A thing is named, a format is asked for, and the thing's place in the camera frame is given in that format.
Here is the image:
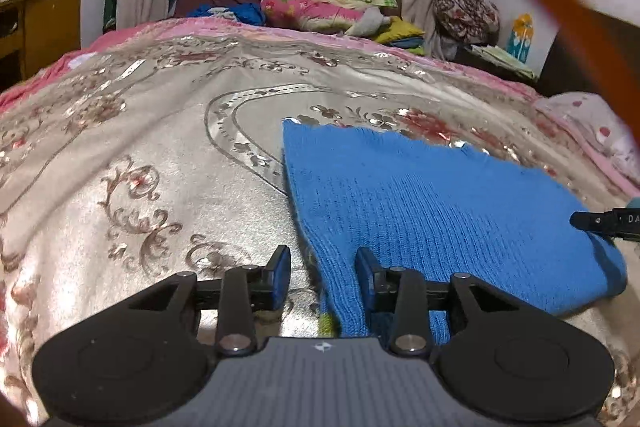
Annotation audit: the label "green bottle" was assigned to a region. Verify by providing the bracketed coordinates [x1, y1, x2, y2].
[102, 0, 117, 35]

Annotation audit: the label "yellow folded cloth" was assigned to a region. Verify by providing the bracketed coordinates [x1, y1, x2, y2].
[372, 15, 425, 56]

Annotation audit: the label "floral cloth bundle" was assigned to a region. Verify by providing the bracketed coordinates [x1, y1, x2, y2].
[432, 0, 500, 46]

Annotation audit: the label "blue knit sweater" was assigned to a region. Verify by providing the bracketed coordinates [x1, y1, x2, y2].
[283, 121, 627, 337]

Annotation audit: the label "teal folded blanket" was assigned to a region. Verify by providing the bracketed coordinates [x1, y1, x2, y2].
[627, 197, 640, 209]

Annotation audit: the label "floral white pillow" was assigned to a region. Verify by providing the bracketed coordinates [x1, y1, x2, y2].
[534, 92, 639, 197]

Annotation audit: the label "wooden side desk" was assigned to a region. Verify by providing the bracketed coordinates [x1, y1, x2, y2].
[0, 0, 81, 91]

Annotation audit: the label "blue clothes on sofa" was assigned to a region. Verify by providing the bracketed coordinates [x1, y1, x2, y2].
[186, 3, 266, 26]

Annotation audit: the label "pink floral quilt bundle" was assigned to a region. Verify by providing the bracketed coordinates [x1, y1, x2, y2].
[260, 0, 398, 37]

